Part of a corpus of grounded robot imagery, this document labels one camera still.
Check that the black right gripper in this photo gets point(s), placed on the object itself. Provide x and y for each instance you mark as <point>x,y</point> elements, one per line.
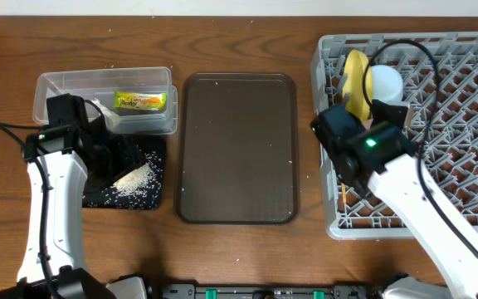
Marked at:
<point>388,110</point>

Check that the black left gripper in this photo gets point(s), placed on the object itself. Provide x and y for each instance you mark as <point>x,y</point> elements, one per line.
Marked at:
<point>128,152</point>

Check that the white tissue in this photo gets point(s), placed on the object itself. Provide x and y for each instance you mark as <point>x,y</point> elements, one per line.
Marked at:
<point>112,120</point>

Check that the pile of white rice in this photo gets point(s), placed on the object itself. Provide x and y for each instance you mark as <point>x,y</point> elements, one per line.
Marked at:
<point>137,180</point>

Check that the yellow plate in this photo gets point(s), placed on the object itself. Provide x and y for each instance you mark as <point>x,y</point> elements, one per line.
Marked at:
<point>353,97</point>

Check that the green snack wrapper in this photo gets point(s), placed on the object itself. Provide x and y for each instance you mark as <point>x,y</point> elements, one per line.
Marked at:
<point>139,101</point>

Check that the light blue bowl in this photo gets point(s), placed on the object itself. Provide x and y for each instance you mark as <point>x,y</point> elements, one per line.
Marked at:
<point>387,84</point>

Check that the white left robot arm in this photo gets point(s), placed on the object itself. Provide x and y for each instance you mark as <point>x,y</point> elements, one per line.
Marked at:
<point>63,158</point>

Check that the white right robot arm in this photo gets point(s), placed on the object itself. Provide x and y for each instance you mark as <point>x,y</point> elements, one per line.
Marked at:
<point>451,242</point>

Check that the grey dishwasher rack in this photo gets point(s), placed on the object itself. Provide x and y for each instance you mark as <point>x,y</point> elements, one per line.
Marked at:
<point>440,76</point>

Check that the black plastic bin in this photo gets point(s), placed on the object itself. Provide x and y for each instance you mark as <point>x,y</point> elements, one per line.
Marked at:
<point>147,195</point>

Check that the clear plastic bin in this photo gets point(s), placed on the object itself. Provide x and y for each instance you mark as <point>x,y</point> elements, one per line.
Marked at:
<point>101,84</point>

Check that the dark brown serving tray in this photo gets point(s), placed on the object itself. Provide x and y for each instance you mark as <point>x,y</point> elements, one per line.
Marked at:
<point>238,161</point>

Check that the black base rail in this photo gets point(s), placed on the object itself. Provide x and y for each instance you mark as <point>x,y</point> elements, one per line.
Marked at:
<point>403,287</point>

